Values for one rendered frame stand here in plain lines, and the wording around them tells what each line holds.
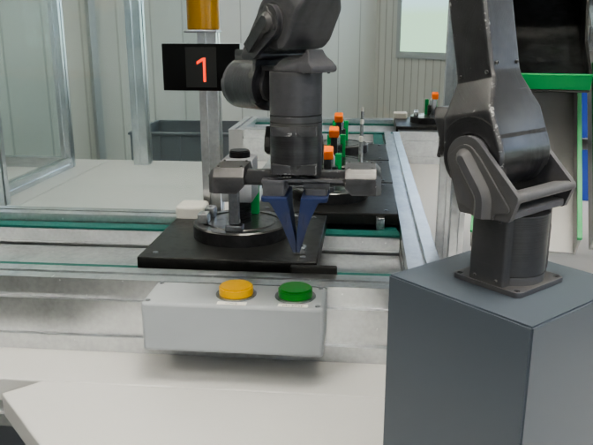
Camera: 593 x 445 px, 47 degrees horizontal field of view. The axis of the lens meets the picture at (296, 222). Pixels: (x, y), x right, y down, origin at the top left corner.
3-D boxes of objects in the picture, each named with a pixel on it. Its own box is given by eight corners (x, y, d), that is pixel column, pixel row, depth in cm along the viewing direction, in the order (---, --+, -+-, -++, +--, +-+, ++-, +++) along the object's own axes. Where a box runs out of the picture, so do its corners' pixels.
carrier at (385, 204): (398, 226, 113) (401, 150, 109) (253, 222, 115) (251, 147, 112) (393, 192, 136) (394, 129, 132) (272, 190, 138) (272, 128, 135)
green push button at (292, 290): (311, 310, 78) (311, 293, 78) (276, 308, 79) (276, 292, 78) (313, 297, 82) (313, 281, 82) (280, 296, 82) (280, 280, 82)
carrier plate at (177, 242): (316, 276, 89) (317, 261, 89) (137, 270, 92) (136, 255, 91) (326, 226, 112) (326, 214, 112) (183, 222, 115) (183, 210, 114)
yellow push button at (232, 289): (250, 307, 79) (250, 291, 78) (216, 306, 79) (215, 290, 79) (255, 295, 83) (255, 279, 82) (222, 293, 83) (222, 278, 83)
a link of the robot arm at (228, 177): (383, 118, 71) (381, 111, 77) (205, 116, 72) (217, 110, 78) (380, 196, 73) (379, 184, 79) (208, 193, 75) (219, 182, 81)
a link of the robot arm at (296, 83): (345, 49, 71) (288, 48, 78) (304, 49, 67) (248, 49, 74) (344, 116, 73) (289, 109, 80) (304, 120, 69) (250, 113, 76)
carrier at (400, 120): (473, 133, 214) (476, 93, 210) (395, 132, 216) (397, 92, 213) (462, 124, 237) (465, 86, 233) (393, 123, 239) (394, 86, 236)
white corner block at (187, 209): (204, 230, 110) (202, 207, 109) (176, 230, 110) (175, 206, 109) (210, 223, 114) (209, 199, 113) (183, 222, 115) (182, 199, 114)
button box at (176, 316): (323, 358, 78) (323, 307, 76) (143, 350, 80) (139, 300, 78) (326, 332, 85) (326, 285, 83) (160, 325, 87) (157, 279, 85)
